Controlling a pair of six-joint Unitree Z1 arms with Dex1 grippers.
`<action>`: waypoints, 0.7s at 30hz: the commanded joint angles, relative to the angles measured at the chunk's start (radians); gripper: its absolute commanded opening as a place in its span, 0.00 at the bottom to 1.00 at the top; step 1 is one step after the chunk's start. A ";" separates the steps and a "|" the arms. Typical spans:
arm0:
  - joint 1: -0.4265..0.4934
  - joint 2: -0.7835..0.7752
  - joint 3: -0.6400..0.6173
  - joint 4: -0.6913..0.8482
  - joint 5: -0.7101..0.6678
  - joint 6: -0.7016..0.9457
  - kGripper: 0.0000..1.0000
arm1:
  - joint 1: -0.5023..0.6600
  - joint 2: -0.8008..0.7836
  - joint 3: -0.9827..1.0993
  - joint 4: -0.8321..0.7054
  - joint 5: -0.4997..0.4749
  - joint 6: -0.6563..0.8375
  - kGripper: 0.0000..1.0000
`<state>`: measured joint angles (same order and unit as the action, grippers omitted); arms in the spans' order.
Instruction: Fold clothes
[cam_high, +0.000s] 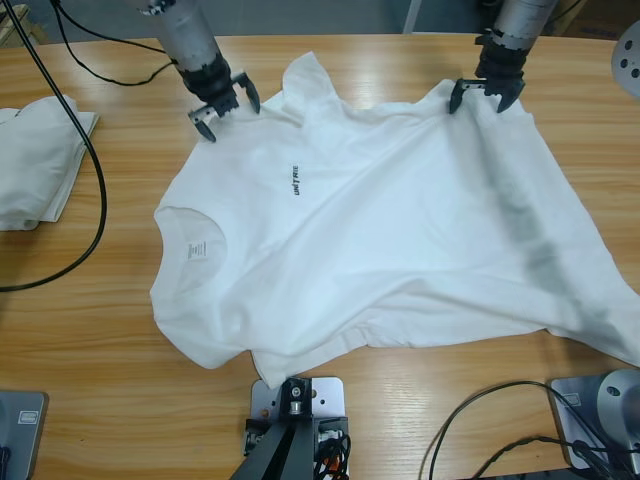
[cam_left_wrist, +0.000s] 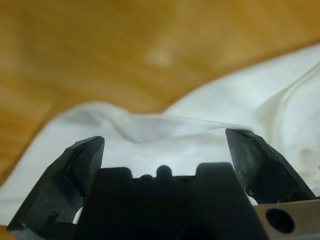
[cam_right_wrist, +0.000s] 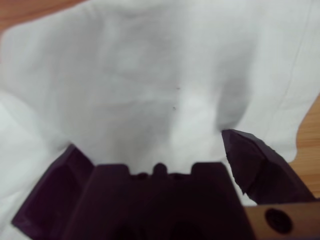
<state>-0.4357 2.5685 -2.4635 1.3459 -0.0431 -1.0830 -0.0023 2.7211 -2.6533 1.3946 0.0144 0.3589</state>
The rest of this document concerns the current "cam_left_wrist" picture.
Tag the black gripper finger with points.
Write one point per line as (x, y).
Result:
(265, 167)
(62, 190)

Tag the white Unitree T-shirt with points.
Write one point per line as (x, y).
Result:
(200, 120)

